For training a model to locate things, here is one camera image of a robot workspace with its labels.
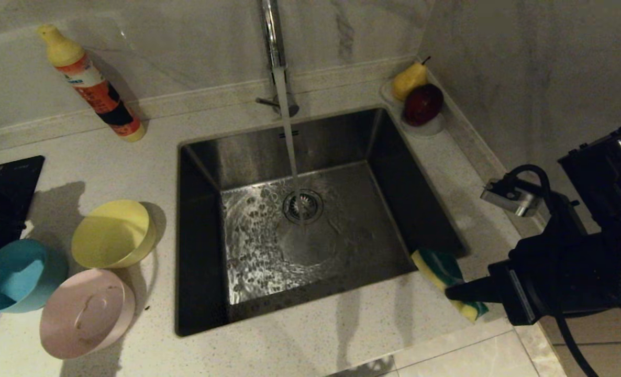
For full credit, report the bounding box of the green and yellow sponge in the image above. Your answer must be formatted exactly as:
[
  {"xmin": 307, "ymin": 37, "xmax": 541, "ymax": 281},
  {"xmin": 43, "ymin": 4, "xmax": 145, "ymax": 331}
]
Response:
[{"xmin": 411, "ymin": 248, "xmax": 491, "ymax": 322}]

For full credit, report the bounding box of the orange dish soap bottle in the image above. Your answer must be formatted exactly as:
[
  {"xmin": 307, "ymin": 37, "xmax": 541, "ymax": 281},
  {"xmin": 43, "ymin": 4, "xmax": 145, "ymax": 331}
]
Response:
[{"xmin": 38, "ymin": 25, "xmax": 147, "ymax": 142}]

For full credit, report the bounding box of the stainless steel sink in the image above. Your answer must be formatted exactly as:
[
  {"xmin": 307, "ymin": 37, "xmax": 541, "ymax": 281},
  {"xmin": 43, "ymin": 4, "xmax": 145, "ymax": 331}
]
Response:
[{"xmin": 175, "ymin": 107, "xmax": 470, "ymax": 337}]

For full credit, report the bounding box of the metal sink drain strainer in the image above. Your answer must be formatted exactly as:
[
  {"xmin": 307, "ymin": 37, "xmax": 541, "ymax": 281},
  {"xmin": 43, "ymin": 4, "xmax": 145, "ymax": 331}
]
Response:
[{"xmin": 283, "ymin": 190, "xmax": 325, "ymax": 226}]

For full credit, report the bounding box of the beige wooden cabinet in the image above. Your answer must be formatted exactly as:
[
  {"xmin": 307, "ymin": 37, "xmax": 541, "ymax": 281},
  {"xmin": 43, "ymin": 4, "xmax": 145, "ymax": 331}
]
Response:
[{"xmin": 538, "ymin": 308, "xmax": 621, "ymax": 377}]

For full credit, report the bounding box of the small white dish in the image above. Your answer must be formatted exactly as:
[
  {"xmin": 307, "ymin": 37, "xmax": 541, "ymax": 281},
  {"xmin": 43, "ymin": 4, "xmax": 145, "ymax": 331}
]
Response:
[{"xmin": 380, "ymin": 80, "xmax": 446, "ymax": 137}]

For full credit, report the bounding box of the dark red apple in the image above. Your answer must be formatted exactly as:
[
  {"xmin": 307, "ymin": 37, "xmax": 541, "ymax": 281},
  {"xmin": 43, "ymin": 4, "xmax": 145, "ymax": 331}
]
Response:
[{"xmin": 403, "ymin": 83, "xmax": 445, "ymax": 127}]

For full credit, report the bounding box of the yellow pear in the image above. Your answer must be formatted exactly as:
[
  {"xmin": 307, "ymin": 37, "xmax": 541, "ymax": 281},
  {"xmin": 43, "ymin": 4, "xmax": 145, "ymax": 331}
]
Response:
[{"xmin": 391, "ymin": 56, "xmax": 430, "ymax": 102}]

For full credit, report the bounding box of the running water stream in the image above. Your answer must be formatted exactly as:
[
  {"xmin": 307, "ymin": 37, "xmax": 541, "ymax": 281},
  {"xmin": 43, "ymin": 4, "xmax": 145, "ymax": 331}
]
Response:
[{"xmin": 273, "ymin": 67, "xmax": 309, "ymax": 234}]

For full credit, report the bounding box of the chrome faucet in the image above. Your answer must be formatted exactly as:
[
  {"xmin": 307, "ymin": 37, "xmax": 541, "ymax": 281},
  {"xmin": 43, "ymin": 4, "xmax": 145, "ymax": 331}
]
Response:
[{"xmin": 256, "ymin": 0, "xmax": 300, "ymax": 118}]

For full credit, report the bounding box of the yellow plastic bowl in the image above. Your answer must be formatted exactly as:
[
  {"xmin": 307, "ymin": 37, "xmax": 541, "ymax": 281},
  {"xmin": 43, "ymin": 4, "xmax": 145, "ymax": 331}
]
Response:
[{"xmin": 71, "ymin": 199, "xmax": 158, "ymax": 269}]

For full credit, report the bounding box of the pink plastic bowl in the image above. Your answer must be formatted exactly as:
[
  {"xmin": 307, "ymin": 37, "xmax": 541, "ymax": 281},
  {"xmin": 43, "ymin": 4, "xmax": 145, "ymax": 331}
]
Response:
[{"xmin": 39, "ymin": 269, "xmax": 137, "ymax": 360}]

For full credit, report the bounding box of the blue plastic bowl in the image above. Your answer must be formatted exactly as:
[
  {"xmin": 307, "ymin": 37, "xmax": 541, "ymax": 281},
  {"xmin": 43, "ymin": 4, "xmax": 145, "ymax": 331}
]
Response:
[{"xmin": 0, "ymin": 239, "xmax": 69, "ymax": 314}]

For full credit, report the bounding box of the black induction cooktop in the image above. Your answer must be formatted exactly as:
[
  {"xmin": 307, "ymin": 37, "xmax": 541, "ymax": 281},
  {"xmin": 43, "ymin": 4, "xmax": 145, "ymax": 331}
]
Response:
[{"xmin": 0, "ymin": 155, "xmax": 45, "ymax": 377}]

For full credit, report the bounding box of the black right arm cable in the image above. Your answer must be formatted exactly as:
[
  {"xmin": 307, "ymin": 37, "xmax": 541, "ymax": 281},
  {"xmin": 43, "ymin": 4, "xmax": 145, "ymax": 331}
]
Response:
[{"xmin": 503, "ymin": 164, "xmax": 589, "ymax": 377}]

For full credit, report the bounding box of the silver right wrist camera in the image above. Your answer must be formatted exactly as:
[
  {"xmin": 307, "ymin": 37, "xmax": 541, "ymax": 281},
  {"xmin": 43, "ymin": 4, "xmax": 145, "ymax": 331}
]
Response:
[{"xmin": 480, "ymin": 177, "xmax": 541, "ymax": 218}]

